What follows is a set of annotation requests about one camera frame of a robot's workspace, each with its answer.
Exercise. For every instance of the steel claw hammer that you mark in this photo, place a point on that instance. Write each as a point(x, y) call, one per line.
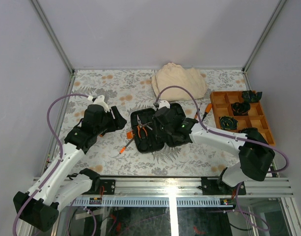
point(149, 125)

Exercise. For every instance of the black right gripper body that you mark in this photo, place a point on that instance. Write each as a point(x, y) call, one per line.
point(161, 131)

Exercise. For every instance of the dark tape roll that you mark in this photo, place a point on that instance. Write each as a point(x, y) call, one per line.
point(228, 123)
point(240, 109)
point(250, 96)

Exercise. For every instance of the floral table mat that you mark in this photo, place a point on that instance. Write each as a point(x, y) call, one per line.
point(129, 91)

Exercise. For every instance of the orange black needle-nose pliers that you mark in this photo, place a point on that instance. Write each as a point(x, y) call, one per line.
point(142, 132)

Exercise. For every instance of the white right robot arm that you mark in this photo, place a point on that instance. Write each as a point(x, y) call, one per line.
point(255, 156)

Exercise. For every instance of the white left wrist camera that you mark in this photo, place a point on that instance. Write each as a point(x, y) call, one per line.
point(99, 100)

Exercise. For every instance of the dark green tool case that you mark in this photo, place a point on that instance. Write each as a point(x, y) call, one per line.
point(152, 143)

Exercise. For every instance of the orange compartment tray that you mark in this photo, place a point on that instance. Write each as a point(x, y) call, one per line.
point(222, 101)

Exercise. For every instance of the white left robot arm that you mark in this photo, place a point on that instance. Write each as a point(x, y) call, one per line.
point(41, 204)

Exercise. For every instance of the orange handled long screwdriver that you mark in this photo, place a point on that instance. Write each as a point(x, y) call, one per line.
point(207, 110)

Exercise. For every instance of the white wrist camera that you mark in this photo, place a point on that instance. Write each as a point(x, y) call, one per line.
point(99, 100)
point(162, 104)

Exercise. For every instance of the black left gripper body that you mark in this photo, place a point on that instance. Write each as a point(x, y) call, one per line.
point(108, 124)

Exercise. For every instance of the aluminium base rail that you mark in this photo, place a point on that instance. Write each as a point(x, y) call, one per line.
point(188, 191)

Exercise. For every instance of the orange utility knife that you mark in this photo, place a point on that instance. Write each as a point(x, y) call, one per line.
point(124, 148)

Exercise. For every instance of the dark tape roll top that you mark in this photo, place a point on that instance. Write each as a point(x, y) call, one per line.
point(250, 96)

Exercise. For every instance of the cream cloth bag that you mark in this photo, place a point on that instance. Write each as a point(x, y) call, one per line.
point(173, 74)

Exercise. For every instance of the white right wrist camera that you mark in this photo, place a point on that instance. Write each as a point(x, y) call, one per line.
point(162, 104)

